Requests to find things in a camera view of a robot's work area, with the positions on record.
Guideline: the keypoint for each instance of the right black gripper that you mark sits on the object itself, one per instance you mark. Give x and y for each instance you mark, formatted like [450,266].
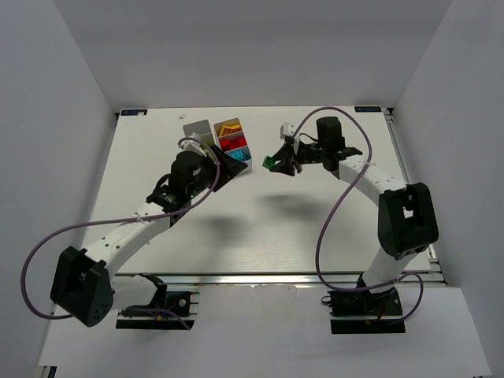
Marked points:
[295,156]

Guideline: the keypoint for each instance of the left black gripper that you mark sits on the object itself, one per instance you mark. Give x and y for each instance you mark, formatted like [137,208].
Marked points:
[220,168]

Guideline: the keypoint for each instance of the dark green square lego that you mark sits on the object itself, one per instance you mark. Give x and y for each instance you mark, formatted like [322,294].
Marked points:
[268,162]

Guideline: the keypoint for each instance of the red curved lego brick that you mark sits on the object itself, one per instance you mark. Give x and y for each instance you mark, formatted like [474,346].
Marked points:
[226,144]

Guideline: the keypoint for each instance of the red lego piece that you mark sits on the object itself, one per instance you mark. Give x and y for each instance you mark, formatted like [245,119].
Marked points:
[239,142]

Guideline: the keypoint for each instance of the orange yellow lego brick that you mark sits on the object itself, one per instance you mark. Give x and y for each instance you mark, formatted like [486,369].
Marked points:
[228,129]

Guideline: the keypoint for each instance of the long cyan lego brick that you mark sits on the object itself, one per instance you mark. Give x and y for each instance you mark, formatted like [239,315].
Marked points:
[239,155]

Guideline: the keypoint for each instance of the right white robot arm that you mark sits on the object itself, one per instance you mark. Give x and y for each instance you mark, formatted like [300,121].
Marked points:
[406,223]

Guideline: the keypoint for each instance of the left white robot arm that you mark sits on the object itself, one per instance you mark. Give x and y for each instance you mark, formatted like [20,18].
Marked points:
[86,283]

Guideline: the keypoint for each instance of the left white divided container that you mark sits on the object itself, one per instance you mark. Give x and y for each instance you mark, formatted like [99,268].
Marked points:
[201,130]

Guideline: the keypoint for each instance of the white divided container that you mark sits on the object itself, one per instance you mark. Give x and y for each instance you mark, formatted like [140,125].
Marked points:
[201,130]
[216,128]

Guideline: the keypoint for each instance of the right white divided container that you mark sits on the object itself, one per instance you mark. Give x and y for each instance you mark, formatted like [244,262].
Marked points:
[216,128]

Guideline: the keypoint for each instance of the left blue table label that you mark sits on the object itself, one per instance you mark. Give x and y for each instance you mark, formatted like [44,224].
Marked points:
[133,112]

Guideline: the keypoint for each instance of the blue table label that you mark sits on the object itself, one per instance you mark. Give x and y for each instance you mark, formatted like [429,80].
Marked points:
[367,109]
[133,112]

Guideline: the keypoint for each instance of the right blue table label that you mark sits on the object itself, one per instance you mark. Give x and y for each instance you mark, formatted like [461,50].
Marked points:
[367,109]

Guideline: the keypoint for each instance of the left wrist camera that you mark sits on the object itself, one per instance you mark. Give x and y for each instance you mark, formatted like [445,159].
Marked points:
[191,144]

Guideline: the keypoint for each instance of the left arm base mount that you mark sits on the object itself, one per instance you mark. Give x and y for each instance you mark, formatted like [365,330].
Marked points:
[145,302]

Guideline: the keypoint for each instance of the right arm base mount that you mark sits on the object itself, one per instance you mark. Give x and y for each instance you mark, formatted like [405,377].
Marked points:
[364,311]

